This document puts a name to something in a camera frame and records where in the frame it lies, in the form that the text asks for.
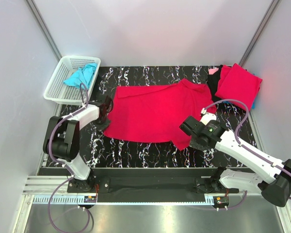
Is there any red polo shirt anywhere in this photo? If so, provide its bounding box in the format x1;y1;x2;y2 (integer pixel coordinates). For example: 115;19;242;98
104;79;213;150

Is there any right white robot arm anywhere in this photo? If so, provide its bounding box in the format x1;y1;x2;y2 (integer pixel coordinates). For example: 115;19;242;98
180;113;291;207

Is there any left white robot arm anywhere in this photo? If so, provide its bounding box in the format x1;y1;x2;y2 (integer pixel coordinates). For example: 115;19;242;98
43;96;113;192

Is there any cyan crumpled t shirt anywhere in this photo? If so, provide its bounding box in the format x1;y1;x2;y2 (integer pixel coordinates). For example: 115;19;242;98
64;63;97;90

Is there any white plastic laundry basket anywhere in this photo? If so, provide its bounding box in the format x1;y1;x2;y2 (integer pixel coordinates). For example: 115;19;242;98
43;55;101;105

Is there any folded black t shirt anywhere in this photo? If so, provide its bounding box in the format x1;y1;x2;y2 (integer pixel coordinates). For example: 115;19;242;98
207;65;223;102

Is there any folded red t shirt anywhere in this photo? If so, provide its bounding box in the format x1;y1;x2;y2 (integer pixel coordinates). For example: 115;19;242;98
214;63;263;112

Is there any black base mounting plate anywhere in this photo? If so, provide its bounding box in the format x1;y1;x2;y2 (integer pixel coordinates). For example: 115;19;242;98
67;167;239;203

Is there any folded pink t shirt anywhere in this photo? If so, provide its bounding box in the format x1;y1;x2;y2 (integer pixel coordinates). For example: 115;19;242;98
208;68;219;75

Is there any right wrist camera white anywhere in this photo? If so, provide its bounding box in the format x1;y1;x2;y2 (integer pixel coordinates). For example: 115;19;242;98
200;108;217;125

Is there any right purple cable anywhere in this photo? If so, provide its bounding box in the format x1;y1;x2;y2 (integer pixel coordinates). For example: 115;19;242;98
200;98;291;211

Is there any purple cable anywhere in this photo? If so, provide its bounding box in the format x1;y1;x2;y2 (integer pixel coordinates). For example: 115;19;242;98
48;82;94;230
200;98;291;211

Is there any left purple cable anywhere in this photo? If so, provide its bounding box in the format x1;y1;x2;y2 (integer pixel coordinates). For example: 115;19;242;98
48;82;94;230

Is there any aluminium frame rail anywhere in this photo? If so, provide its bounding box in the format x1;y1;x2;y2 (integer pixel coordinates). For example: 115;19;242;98
24;171;262;193

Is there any left aluminium corner post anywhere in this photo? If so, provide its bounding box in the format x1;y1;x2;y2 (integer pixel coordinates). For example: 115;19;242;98
24;0;62;61

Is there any aluminium corner post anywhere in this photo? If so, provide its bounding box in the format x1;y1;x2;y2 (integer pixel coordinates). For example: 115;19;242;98
239;0;281;67
24;0;62;61

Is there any right aluminium corner post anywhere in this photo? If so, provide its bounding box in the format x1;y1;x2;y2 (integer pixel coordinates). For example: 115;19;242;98
239;0;281;67

